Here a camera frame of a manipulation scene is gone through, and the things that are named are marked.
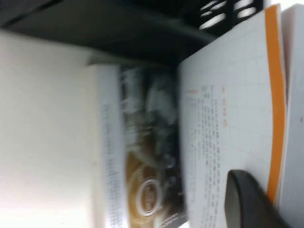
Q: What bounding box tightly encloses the white autonomous driving book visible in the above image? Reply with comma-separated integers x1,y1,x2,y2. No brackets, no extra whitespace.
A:
98,65,189,228

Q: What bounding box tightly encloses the black plastic book stand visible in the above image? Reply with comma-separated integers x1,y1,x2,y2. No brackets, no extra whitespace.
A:
0,0,267,70

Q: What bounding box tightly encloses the white orange ROS2 book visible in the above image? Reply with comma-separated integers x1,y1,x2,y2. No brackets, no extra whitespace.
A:
178,3,304,228

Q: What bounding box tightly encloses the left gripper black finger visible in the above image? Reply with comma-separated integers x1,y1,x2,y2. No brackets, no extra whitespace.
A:
224,169,296,228

